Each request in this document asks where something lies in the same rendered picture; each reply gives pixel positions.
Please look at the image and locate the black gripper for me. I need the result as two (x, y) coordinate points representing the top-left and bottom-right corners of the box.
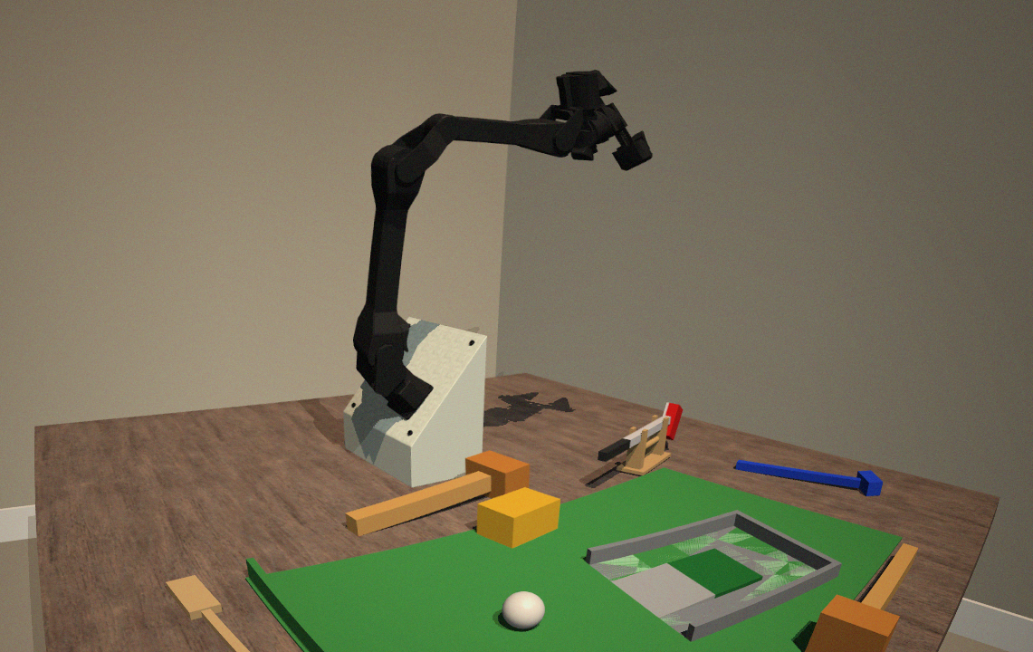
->
(591, 70), (653, 170)

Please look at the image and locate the orange mallet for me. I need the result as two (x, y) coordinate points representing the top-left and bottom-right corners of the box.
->
(805, 544), (918, 652)
(346, 451), (530, 537)

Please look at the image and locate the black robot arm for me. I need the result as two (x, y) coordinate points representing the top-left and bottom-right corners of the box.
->
(353, 72), (609, 420)

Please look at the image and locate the white ball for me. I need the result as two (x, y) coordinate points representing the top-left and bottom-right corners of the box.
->
(502, 591), (545, 628)

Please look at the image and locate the green flat mat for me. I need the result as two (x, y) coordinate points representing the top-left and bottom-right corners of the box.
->
(268, 468), (903, 652)

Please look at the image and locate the red putter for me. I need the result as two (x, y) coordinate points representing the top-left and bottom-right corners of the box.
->
(598, 402), (683, 462)

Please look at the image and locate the yellow block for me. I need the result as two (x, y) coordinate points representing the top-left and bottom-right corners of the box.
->
(476, 487), (560, 548)

